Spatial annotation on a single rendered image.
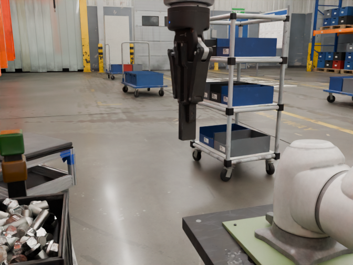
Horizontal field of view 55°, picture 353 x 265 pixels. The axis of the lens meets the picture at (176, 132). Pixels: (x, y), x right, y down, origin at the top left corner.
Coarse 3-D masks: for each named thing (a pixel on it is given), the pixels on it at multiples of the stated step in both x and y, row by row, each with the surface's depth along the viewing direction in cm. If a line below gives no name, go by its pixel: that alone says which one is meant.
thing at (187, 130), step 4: (184, 108) 62; (184, 112) 62; (184, 116) 62; (184, 120) 63; (180, 124) 63; (184, 124) 63; (188, 124) 63; (192, 124) 64; (180, 128) 63; (184, 128) 63; (188, 128) 63; (192, 128) 64; (180, 132) 64; (184, 132) 63; (188, 132) 64; (192, 132) 64; (180, 136) 64; (184, 136) 63; (188, 136) 64; (192, 136) 64
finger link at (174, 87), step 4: (168, 52) 65; (172, 52) 65; (168, 56) 66; (172, 56) 65; (172, 60) 65; (172, 64) 64; (172, 68) 65; (176, 68) 65; (172, 72) 65; (176, 72) 65; (172, 76) 65; (176, 76) 65; (172, 80) 65; (176, 80) 65; (172, 84) 65; (176, 84) 65; (172, 88) 65; (176, 88) 65; (176, 92) 65; (176, 96) 65
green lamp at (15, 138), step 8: (0, 136) 58; (8, 136) 58; (16, 136) 59; (0, 144) 58; (8, 144) 59; (16, 144) 59; (0, 152) 59; (8, 152) 59; (16, 152) 60; (24, 152) 60
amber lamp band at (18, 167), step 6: (24, 156) 63; (6, 162) 59; (12, 162) 60; (18, 162) 60; (24, 162) 60; (6, 168) 59; (12, 168) 60; (18, 168) 60; (24, 168) 61; (6, 174) 60; (12, 174) 60; (18, 174) 60; (24, 174) 61; (6, 180) 60; (12, 180) 60; (18, 180) 61; (24, 180) 61
